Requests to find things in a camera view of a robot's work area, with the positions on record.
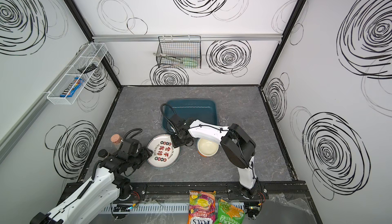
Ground white plate red characters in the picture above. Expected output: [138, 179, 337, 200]
[148, 134, 181, 169]

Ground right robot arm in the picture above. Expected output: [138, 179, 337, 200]
[167, 114, 258, 198]

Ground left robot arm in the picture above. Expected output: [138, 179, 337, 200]
[30, 139, 153, 224]

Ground teal plastic bin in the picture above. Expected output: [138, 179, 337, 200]
[160, 99, 219, 134]

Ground cream bowl teal outside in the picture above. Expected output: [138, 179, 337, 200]
[197, 138, 219, 157]

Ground green item in basket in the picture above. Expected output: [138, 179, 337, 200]
[181, 57, 199, 68]

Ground pink fruit candy bag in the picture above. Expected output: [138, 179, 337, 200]
[187, 190, 216, 224]

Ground blue candy packet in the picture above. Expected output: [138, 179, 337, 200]
[60, 78, 84, 98]

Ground green snack bag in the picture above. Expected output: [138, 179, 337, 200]
[214, 199, 245, 224]

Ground white slotted cable duct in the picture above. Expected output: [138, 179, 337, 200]
[101, 203, 189, 214]

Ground black wire basket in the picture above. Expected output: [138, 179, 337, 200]
[153, 35, 202, 69]

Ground white wire shelf basket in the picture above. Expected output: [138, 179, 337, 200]
[47, 43, 108, 105]

